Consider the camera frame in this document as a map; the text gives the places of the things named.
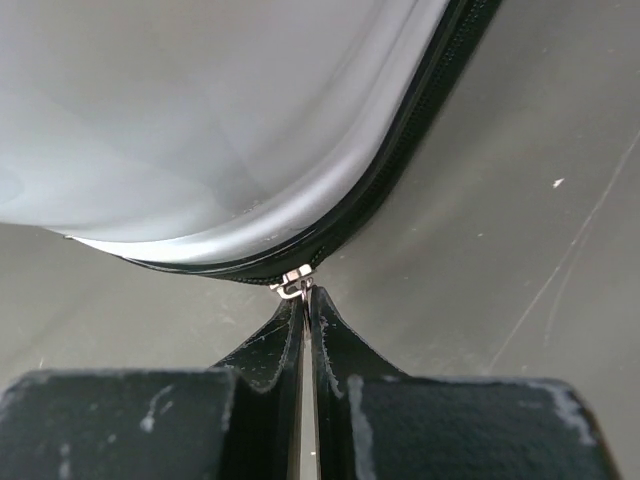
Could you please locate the silver zipper pull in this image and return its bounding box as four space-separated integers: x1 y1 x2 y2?
269 267 317 346

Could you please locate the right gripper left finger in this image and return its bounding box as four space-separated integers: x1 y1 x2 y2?
212 299 305 479

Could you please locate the black and white suitcase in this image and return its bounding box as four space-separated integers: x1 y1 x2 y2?
1 1 499 285

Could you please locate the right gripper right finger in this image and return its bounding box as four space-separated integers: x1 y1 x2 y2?
308 286 408 479

